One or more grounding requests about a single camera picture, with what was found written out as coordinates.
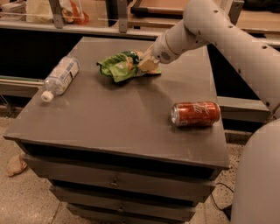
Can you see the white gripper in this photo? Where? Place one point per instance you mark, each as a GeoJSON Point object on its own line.
{"type": "Point", "coordinates": [161, 50]}

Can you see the green rice chip bag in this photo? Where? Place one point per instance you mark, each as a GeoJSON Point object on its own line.
{"type": "Point", "coordinates": [124, 66]}

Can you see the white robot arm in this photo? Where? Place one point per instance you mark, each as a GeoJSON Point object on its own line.
{"type": "Point", "coordinates": [257, 186]}

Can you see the orange plastic bag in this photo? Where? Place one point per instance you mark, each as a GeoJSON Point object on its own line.
{"type": "Point", "coordinates": [72, 14]}

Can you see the wooden board on shelf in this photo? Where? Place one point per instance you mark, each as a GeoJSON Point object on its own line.
{"type": "Point", "coordinates": [158, 7]}

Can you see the orange soda can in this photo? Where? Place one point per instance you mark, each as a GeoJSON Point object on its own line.
{"type": "Point", "coordinates": [199, 113]}

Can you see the clear plastic water bottle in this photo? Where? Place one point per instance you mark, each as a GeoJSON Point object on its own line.
{"type": "Point", "coordinates": [59, 79]}

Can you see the grey drawer cabinet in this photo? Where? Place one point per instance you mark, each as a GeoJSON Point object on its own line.
{"type": "Point", "coordinates": [111, 150]}

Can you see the metal shelf counter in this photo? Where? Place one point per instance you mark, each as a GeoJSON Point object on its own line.
{"type": "Point", "coordinates": [263, 24]}

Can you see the crumpled brown paper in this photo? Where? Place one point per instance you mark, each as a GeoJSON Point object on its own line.
{"type": "Point", "coordinates": [15, 165]}

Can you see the black power adapter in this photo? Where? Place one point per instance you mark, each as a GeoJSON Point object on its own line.
{"type": "Point", "coordinates": [227, 211]}

